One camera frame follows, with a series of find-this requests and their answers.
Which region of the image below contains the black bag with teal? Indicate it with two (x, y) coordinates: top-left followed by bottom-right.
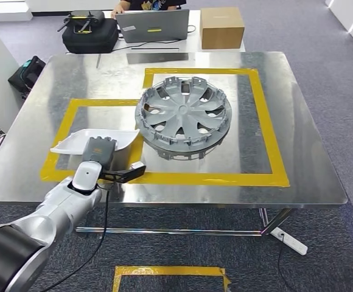
(8, 55), (46, 97)

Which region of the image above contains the white curved car body part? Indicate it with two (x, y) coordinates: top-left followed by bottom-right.
(50, 128), (141, 170)

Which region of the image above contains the white power strip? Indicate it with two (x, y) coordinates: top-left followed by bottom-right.
(270, 226), (308, 256)

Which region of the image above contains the black carry case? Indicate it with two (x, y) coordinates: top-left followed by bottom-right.
(61, 18), (119, 54)

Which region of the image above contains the white table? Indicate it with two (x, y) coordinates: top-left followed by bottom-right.
(67, 10), (246, 54)

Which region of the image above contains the small yellow tape frame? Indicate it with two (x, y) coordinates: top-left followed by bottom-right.
(40, 99), (144, 183)

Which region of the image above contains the black folded drone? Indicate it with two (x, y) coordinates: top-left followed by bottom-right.
(58, 10), (106, 33)

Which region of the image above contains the black camera cable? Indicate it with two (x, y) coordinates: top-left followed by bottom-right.
(41, 183), (111, 292)

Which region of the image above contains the grey laptop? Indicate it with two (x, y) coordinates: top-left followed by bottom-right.
(116, 9), (190, 44)

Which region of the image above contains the black power cable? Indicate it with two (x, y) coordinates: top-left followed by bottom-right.
(277, 237), (289, 292)

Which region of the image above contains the yellow floor tape frame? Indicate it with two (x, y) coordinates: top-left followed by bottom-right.
(112, 265), (232, 292)

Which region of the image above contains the grey wheel cover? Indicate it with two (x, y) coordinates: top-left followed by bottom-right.
(135, 75), (233, 161)

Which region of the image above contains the brown cardboard box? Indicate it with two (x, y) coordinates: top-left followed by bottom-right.
(200, 7), (246, 50)

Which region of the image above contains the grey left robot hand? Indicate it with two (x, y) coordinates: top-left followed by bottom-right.
(82, 136), (118, 170)

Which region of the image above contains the person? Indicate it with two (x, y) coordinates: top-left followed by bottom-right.
(110, 0), (187, 19)

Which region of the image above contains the stainless steel workbench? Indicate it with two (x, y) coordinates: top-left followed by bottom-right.
(0, 51), (348, 237)

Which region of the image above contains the large yellow tape frame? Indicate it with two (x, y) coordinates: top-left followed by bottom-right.
(127, 68), (290, 188)

